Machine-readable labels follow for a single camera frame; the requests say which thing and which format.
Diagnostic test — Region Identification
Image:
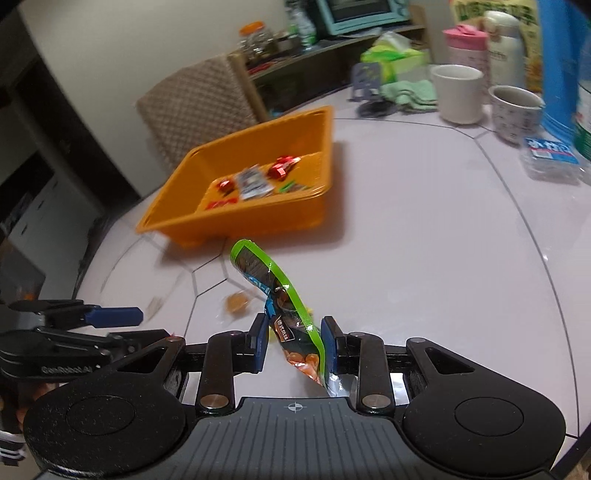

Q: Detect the plastic water bottle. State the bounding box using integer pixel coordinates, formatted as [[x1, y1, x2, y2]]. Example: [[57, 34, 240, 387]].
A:
[[573, 78, 591, 162]]

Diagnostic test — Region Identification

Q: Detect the white thermos bottle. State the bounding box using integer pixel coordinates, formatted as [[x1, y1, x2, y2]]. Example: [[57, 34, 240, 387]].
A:
[[482, 11, 527, 90]]

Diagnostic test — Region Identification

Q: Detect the blue thermos jug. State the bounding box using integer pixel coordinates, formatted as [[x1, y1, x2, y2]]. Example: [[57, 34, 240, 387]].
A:
[[538, 0, 591, 148]]

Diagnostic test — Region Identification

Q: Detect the green cloth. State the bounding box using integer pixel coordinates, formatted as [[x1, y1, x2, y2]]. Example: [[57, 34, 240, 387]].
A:
[[381, 80, 438, 112]]

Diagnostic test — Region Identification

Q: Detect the white cup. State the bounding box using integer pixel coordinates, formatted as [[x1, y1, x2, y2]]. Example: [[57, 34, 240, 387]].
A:
[[430, 65, 485, 124]]

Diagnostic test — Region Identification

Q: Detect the green-edged dark snack packet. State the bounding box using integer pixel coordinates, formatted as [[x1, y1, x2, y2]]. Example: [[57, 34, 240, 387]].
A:
[[230, 239, 358, 398]]

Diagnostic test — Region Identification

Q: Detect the beige quilted chair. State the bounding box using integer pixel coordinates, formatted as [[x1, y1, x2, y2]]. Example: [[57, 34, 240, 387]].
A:
[[136, 55, 259, 171]]

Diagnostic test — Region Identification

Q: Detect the green tissue box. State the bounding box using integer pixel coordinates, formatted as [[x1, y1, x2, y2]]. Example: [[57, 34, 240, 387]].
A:
[[361, 31, 428, 84]]

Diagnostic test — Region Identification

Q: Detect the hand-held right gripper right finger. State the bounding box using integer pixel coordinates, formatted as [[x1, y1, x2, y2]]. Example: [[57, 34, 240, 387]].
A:
[[320, 316, 476, 414]]

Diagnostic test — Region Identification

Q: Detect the dark wooden cabinet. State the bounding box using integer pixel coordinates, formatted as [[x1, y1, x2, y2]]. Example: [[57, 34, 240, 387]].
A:
[[0, 9, 141, 259]]

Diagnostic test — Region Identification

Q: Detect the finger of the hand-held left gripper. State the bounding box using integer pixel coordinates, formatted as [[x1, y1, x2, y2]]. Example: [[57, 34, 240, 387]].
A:
[[34, 327, 171, 363], [9, 300, 144, 328]]

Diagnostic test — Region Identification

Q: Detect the white drawer cabinet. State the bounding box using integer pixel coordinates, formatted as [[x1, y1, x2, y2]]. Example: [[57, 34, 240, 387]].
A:
[[0, 175, 100, 259]]

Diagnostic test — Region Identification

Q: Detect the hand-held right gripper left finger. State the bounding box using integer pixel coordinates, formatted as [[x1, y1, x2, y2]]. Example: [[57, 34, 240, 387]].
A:
[[113, 314, 271, 416]]

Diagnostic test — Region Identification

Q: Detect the teal toaster oven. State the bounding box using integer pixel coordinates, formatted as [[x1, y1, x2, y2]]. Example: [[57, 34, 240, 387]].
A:
[[316, 0, 411, 38]]

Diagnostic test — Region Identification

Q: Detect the yellow green snack bag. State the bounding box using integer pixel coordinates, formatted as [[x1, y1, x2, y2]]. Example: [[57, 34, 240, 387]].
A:
[[452, 0, 543, 93]]

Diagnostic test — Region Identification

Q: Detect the red foil candy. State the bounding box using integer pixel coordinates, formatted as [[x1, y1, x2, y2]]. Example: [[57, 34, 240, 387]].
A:
[[268, 157, 302, 180]]

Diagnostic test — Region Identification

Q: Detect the pink lidded bottle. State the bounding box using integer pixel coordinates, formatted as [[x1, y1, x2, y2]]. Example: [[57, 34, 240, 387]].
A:
[[443, 25, 490, 104]]

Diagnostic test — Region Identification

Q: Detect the grey phone stand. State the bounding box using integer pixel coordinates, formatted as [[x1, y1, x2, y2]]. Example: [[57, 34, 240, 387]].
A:
[[351, 62, 393, 116]]

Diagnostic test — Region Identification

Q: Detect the orange plastic tray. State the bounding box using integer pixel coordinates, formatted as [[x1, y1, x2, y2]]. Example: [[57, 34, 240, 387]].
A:
[[135, 105, 335, 249]]

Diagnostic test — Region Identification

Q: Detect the grey snack packet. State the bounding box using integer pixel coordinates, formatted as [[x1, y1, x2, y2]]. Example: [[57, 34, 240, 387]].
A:
[[238, 167, 274, 200]]

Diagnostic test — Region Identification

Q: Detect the person's left hand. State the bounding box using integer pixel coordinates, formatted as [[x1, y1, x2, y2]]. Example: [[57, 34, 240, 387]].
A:
[[14, 381, 63, 428]]

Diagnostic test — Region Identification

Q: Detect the glass jar with orange lid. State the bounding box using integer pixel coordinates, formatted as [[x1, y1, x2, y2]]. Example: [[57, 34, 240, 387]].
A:
[[239, 22, 278, 63]]

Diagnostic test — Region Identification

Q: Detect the wooden shelf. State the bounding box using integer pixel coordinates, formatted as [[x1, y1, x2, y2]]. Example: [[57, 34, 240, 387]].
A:
[[228, 4, 428, 121]]

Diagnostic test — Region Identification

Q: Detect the patterned mug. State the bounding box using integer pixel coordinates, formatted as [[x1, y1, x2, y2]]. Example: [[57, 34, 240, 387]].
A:
[[488, 85, 546, 145]]

